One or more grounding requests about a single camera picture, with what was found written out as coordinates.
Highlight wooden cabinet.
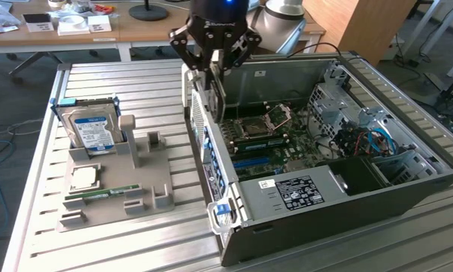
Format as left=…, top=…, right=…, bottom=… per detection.
left=300, top=0, right=419, bottom=66

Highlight plain white box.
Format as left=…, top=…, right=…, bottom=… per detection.
left=87, top=15, right=112, bottom=33

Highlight wooden desk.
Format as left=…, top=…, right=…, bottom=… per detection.
left=0, top=0, right=328, bottom=62

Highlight graphics card with metal bracket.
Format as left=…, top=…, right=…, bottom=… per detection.
left=202, top=49, right=228, bottom=125

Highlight clear plastic bag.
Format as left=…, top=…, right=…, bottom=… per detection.
left=0, top=0, right=23, bottom=27

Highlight perforated metal disk bay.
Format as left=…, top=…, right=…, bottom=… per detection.
left=308, top=82, right=364, bottom=137

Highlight black round lamp base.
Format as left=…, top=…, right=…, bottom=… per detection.
left=128, top=0, right=171, bottom=22

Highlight grey lower drive cage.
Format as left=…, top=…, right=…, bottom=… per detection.
left=372, top=150, right=439, bottom=185

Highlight black open PC case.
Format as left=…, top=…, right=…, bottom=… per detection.
left=182, top=50, right=453, bottom=267

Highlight grey power supply unit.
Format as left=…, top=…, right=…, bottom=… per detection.
left=238, top=165, right=352, bottom=222

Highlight white tape roll box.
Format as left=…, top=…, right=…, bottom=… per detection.
left=56, top=15, right=92, bottom=36

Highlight blue disk wire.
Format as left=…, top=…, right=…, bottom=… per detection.
left=367, top=127, right=399, bottom=156

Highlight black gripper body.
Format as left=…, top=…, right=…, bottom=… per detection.
left=188, top=0, right=251, bottom=52

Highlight blue case release latch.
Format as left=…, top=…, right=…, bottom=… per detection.
left=215, top=202, right=230, bottom=219

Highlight black cable behind case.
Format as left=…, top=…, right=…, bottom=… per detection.
left=290, top=42, right=367, bottom=62

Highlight green motherboard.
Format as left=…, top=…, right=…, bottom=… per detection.
left=211, top=100, right=332, bottom=182

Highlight white box with black label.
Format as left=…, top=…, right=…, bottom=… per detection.
left=22, top=13, right=55, bottom=33

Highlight silver CPU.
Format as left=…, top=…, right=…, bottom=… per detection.
left=70, top=167, right=99, bottom=191

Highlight CPU socket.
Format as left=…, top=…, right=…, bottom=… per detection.
left=240, top=116, right=276, bottom=137

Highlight metal socket cover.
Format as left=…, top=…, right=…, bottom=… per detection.
left=263, top=103, right=292, bottom=128

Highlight red disk wire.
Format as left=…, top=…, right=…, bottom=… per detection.
left=356, top=132, right=372, bottom=155

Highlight hard disk with blue carrier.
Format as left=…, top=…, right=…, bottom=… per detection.
left=50, top=96, right=128, bottom=156

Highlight black floor stand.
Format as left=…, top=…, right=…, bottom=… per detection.
left=423, top=72, right=453, bottom=120

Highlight PCIe expansion slot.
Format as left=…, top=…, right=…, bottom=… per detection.
left=232, top=155, right=272, bottom=169

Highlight orange red clips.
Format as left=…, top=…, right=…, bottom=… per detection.
left=94, top=4, right=116, bottom=15

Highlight grey parts rack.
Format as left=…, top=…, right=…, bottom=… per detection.
left=56, top=114, right=178, bottom=233

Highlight grey floor cable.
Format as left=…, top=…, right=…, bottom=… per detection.
left=0, top=118, right=44, bottom=136

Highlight RAM stick with green label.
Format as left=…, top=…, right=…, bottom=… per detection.
left=235, top=137, right=288, bottom=153

